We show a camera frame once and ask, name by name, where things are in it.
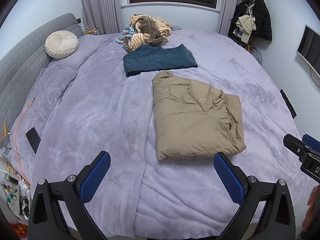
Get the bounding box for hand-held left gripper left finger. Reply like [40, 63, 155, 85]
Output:
[28, 151, 111, 240]

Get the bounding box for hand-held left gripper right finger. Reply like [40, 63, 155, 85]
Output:
[214, 151, 297, 240]

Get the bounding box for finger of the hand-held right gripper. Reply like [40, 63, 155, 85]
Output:
[302, 134, 320, 153]
[283, 134, 310, 158]

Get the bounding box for beige puffer jacket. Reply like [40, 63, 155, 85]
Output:
[152, 71, 247, 160]

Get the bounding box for person's right forearm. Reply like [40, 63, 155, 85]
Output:
[301, 185, 320, 233]

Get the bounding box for brown striped plush clothes pile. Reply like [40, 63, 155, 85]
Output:
[122, 14, 173, 53]

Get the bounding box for bed with lavender blanket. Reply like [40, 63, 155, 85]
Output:
[6, 26, 312, 238]

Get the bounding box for black phone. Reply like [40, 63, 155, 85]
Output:
[26, 127, 41, 153]

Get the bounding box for cluttered bedside table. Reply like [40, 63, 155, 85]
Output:
[0, 155, 32, 222]

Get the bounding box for red box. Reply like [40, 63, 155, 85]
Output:
[11, 224, 28, 238]

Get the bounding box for floor fan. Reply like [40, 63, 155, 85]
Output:
[250, 47, 262, 64]

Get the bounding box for beige hanging quilted jacket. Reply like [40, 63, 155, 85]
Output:
[236, 15, 257, 43]

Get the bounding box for folded blue jeans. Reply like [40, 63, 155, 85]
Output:
[123, 44, 198, 78]

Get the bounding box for black hanging coat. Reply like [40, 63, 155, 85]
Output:
[228, 0, 272, 41]

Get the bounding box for round cream pillow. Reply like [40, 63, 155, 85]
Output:
[44, 31, 79, 59]

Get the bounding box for grey quilted headboard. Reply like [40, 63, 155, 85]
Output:
[0, 12, 84, 135]

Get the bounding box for colourful printed cloth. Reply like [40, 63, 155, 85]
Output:
[115, 24, 137, 47]

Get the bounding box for orange cable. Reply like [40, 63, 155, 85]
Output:
[14, 97, 36, 183]

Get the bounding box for white wall monitor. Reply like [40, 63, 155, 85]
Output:
[296, 24, 320, 77]

